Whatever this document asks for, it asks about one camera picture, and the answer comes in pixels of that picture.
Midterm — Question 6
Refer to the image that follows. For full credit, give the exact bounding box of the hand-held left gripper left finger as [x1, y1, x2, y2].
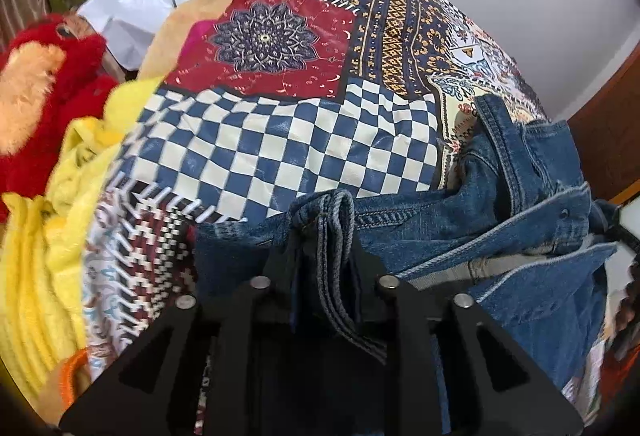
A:
[60, 241, 307, 436]

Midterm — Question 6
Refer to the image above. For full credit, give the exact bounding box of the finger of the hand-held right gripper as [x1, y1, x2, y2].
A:
[597, 200, 640, 261]

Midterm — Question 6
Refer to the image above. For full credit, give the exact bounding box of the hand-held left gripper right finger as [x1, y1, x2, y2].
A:
[350, 248, 584, 436]

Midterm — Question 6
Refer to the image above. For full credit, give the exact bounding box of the blue denim jacket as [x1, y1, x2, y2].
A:
[192, 93, 621, 397]

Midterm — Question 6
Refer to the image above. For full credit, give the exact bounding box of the wooden wardrobe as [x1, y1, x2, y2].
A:
[567, 50, 640, 207]

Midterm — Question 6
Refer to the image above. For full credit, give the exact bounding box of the patchwork printed bedspread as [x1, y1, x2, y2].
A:
[80, 0, 616, 436]

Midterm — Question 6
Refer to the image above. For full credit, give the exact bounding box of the yellow blanket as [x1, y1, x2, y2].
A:
[0, 76, 166, 407]

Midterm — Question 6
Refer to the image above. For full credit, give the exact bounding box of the red plush toy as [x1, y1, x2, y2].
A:
[0, 13, 121, 221]

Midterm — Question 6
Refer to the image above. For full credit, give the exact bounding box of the white cloth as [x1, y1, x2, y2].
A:
[77, 0, 228, 71]

